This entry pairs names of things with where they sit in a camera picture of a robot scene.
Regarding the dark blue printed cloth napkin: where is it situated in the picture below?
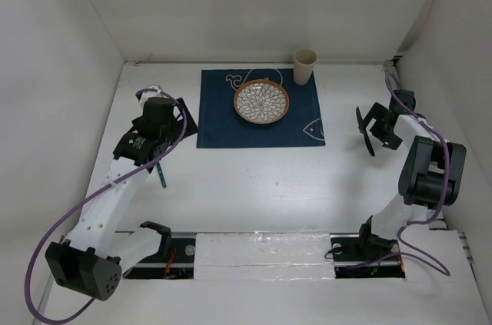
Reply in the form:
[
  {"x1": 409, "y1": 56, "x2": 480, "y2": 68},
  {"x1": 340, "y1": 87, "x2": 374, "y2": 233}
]
[{"x1": 197, "y1": 68, "x2": 325, "y2": 148}]

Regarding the fork with green handle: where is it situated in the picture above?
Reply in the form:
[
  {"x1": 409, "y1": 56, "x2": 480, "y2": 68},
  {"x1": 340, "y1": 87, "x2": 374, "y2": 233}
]
[{"x1": 155, "y1": 162, "x2": 167, "y2": 189}]

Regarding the floral plate with orange rim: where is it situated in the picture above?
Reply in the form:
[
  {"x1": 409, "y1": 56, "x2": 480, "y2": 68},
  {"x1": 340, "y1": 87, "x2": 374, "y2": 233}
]
[{"x1": 233, "y1": 79, "x2": 290, "y2": 124}]

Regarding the beige paper cup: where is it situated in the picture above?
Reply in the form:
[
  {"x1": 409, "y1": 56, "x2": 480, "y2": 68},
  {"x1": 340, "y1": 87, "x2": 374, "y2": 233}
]
[{"x1": 293, "y1": 49, "x2": 317, "y2": 85}]

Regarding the black knife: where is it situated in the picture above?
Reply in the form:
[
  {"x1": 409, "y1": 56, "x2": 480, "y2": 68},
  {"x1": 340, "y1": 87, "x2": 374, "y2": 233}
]
[{"x1": 355, "y1": 107, "x2": 375, "y2": 157}]

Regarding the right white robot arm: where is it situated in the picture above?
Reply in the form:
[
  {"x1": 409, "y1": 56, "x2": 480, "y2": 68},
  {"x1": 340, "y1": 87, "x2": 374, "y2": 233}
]
[{"x1": 355, "y1": 89, "x2": 467, "y2": 260}]

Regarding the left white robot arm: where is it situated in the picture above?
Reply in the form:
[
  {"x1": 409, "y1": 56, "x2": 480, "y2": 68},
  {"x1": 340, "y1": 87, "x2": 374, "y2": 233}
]
[{"x1": 45, "y1": 94, "x2": 198, "y2": 301}]

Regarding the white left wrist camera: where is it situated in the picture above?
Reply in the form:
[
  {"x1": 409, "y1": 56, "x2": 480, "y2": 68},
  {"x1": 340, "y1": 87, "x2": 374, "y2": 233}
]
[{"x1": 147, "y1": 85, "x2": 163, "y2": 95}]

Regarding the aluminium rail at right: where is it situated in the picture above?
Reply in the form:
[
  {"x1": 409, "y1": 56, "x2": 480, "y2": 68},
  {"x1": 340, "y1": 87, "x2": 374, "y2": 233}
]
[{"x1": 383, "y1": 56, "x2": 476, "y2": 264}]

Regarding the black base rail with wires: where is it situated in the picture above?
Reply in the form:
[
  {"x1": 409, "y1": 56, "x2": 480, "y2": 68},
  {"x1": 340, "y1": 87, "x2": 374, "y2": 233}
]
[{"x1": 124, "y1": 232, "x2": 405, "y2": 281}]

